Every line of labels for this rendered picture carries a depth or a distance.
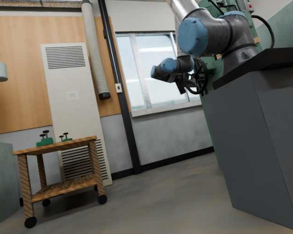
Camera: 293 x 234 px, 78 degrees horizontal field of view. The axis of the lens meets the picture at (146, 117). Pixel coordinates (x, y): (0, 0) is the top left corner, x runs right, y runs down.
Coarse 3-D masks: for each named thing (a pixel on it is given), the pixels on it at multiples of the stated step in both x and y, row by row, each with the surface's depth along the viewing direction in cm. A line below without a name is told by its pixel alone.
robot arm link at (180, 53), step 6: (174, 18) 116; (180, 54) 117; (186, 54) 116; (180, 60) 116; (186, 60) 116; (192, 60) 119; (180, 66) 115; (186, 66) 117; (192, 66) 119; (180, 72) 119; (186, 72) 122
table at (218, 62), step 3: (216, 60) 146; (219, 60) 144; (213, 63) 150; (216, 63) 147; (219, 63) 144; (222, 63) 141; (207, 66) 145; (210, 66) 146; (213, 66) 147; (216, 66) 147; (219, 66) 145; (201, 69) 150; (210, 69) 147; (213, 69) 149
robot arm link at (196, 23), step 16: (176, 0) 87; (192, 0) 85; (176, 16) 89; (192, 16) 78; (208, 16) 77; (192, 32) 74; (208, 32) 73; (224, 32) 76; (192, 48) 77; (208, 48) 78; (224, 48) 81
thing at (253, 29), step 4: (228, 0) 167; (232, 0) 166; (228, 4) 167; (232, 4) 165; (236, 4) 167; (232, 8) 165; (252, 28) 168; (256, 32) 169; (256, 36) 168; (260, 48) 166
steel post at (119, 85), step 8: (104, 0) 278; (104, 8) 275; (104, 16) 270; (104, 24) 270; (104, 32) 267; (112, 40) 268; (112, 48) 266; (112, 56) 262; (112, 64) 261; (120, 80) 260; (120, 88) 255; (120, 96) 255; (120, 104) 253; (128, 112) 254; (128, 120) 252; (128, 128) 250; (128, 136) 247; (128, 144) 248; (136, 152) 246; (136, 160) 244; (136, 168) 242
